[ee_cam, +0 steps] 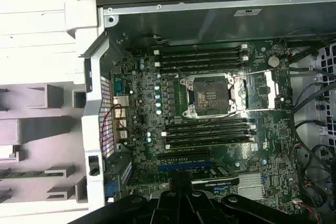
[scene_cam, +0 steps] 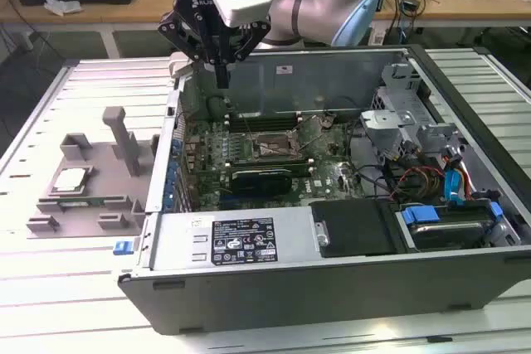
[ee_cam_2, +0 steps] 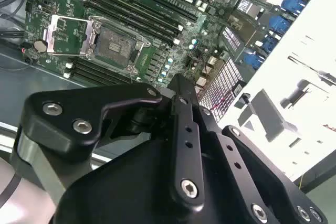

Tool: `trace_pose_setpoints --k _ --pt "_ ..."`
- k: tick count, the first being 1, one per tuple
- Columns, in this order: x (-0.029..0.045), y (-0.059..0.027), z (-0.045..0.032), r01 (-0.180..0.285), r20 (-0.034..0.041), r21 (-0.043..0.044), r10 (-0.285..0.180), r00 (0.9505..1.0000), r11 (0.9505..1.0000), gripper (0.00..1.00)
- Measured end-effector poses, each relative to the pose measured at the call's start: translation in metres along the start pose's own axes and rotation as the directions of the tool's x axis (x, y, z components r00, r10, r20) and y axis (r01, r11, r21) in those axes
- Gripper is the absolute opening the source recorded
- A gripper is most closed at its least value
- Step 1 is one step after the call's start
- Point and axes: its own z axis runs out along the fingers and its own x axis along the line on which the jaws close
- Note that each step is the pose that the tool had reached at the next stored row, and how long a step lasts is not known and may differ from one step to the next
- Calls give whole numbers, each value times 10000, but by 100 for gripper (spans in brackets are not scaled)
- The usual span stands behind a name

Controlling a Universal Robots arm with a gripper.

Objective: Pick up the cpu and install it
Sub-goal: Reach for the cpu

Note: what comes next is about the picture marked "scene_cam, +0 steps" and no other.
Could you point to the grey case release latch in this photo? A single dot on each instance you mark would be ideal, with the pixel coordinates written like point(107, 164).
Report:
point(178, 69)

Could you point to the black RAM slot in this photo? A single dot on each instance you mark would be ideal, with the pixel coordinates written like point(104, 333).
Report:
point(269, 165)
point(269, 160)
point(269, 120)
point(269, 124)
point(269, 116)
point(269, 128)

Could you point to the silver power supply unit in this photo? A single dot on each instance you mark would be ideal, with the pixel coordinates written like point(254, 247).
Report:
point(174, 242)

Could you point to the crumpled white paper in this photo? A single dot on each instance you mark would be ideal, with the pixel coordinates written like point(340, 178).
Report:
point(62, 6)

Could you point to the green motherboard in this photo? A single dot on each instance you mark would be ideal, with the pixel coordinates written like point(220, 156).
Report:
point(323, 151)

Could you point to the black graphics card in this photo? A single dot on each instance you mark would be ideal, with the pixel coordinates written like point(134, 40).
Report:
point(261, 186)

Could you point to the blue case side clip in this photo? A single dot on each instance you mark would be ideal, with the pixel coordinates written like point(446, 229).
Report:
point(122, 248)

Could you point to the long wooden desk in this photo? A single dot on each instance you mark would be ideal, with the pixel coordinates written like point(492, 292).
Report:
point(464, 10)

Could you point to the green RAM stick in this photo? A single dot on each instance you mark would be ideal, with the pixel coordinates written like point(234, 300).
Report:
point(93, 201)

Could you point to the CPU socket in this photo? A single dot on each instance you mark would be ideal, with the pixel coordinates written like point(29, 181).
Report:
point(271, 142)

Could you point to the grey plastic parts rack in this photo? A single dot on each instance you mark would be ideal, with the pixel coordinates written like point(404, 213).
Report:
point(103, 163)

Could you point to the silver CPU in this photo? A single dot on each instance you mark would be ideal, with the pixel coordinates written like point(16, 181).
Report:
point(71, 180)

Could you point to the small black device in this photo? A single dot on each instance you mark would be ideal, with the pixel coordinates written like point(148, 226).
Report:
point(411, 3)

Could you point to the silver metal disk bay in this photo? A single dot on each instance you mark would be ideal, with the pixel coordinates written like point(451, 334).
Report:
point(383, 118)

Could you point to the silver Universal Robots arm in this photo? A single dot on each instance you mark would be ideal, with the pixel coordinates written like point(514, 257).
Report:
point(307, 10)

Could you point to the black office chair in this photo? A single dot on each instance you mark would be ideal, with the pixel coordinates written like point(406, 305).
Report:
point(506, 45)

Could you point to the round coin cell battery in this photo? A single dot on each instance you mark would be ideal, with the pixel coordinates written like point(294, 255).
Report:
point(325, 121)

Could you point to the black plastic drive cover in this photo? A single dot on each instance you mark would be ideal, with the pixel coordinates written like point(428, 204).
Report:
point(352, 225)

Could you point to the open black PC case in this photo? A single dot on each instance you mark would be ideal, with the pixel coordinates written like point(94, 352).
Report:
point(290, 300)

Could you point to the hard disk in blue carrier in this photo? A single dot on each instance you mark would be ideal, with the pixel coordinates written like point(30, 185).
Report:
point(448, 234)

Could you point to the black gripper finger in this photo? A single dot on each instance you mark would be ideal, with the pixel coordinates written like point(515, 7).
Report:
point(253, 41)
point(176, 30)

